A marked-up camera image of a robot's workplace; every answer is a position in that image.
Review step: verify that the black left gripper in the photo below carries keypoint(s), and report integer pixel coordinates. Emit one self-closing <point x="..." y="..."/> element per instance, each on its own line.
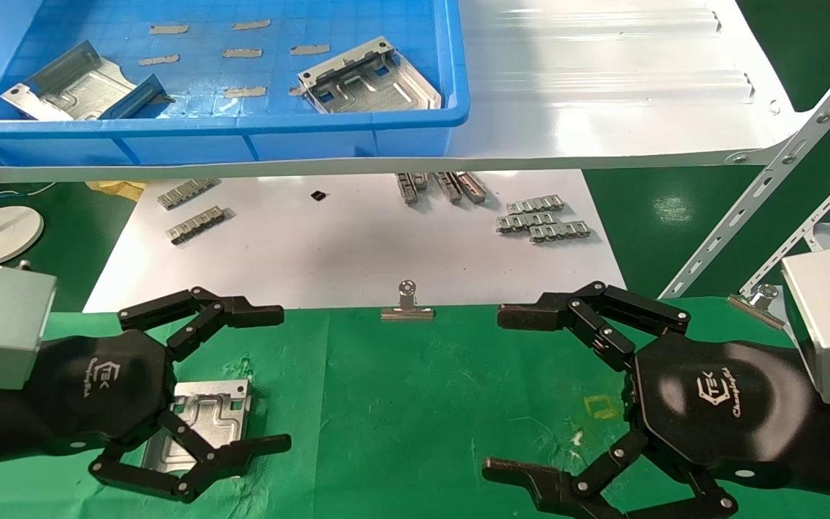
<point x="98" y="389"/>

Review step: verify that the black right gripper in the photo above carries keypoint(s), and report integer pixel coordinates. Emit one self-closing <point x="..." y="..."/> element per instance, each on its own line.
<point x="717" y="404"/>

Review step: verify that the stamped sheet metal part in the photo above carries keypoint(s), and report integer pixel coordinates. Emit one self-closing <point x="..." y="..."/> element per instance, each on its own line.
<point x="217" y="411"/>

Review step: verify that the green cloth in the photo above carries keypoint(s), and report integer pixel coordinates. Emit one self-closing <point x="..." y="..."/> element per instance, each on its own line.
<point x="400" y="404"/>

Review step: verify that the white board sheet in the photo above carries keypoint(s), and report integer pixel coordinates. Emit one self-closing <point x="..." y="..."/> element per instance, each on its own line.
<point x="343" y="252"/>

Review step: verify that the silver binder clip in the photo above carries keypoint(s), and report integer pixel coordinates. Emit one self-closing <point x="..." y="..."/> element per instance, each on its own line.
<point x="755" y="303"/>
<point x="406" y="311"/>

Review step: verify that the tiny black chip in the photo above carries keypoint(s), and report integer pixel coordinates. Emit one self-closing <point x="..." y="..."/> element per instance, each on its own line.
<point x="318" y="195"/>

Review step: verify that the yellow crumpled bag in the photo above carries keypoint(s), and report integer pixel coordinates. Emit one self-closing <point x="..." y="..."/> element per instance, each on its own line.
<point x="119" y="189"/>

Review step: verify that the blue plastic bin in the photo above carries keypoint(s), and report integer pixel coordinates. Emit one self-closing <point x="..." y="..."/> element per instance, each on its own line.
<point x="242" y="144"/>

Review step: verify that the white metal shelf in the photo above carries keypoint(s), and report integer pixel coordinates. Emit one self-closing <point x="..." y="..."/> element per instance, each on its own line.
<point x="602" y="108"/>

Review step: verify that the white slotted angle bar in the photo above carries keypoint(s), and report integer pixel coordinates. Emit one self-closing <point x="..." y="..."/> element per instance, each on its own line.
<point x="811" y="231"/>
<point x="768" y="180"/>

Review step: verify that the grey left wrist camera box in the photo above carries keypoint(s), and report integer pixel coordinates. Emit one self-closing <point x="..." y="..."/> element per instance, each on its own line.
<point x="4" y="331"/>

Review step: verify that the stamped metal part with rail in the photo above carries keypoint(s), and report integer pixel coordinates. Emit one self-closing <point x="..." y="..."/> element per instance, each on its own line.
<point x="372" y="86"/>

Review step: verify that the bent sheet metal bracket part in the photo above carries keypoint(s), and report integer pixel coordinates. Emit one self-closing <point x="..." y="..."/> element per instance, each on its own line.
<point x="76" y="86"/>

